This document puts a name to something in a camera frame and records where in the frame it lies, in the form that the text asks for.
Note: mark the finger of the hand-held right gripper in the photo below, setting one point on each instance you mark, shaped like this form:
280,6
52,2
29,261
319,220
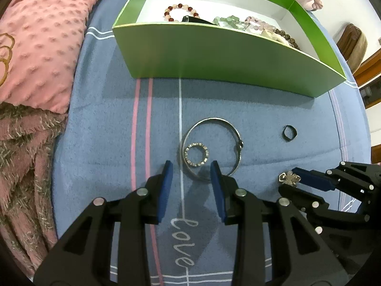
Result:
306,198
315,178

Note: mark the pink dotted blanket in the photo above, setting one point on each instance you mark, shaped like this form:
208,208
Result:
38,50

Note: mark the silver bangle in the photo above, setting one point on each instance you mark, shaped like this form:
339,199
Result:
240,146

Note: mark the green cardboard box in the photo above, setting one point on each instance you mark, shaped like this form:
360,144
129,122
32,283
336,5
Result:
208,56

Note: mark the brown wooden cabinet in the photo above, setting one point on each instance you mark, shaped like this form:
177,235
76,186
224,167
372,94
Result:
369,68

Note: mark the olive cloth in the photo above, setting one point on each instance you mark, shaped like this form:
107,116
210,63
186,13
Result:
358,50

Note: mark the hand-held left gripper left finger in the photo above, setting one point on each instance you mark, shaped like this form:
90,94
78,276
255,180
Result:
165,190

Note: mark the blue striped bed sheet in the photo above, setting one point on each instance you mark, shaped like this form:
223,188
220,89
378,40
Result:
119,125

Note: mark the brown fuzzy blanket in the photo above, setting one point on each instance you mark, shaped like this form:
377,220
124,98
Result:
23,169

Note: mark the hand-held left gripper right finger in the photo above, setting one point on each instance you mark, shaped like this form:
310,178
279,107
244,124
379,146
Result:
218,193

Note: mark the wooden chair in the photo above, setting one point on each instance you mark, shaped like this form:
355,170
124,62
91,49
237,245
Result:
346,35

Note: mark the black wristband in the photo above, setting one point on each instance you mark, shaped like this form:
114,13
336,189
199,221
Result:
196,20

